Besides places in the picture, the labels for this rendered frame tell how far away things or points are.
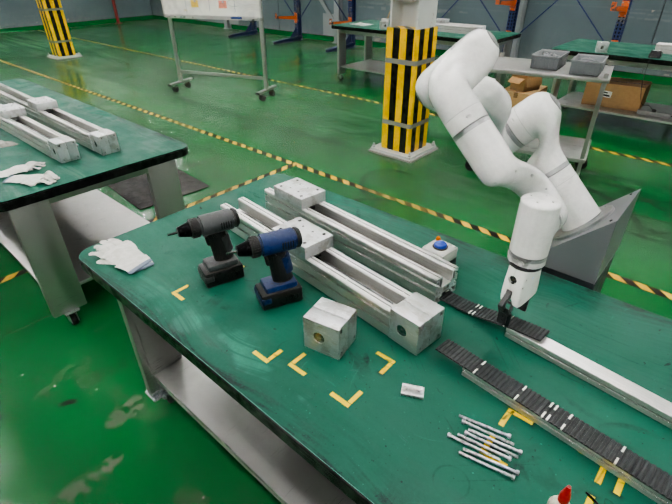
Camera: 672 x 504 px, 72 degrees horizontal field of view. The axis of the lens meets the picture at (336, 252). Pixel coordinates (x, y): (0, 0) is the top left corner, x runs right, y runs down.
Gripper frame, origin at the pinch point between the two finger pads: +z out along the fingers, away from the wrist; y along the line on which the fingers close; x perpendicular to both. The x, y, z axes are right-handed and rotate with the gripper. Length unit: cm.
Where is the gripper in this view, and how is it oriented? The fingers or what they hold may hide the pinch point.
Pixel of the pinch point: (512, 312)
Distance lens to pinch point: 124.9
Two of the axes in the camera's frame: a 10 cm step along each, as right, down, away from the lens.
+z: 0.1, 8.4, 5.4
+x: -6.8, -3.9, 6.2
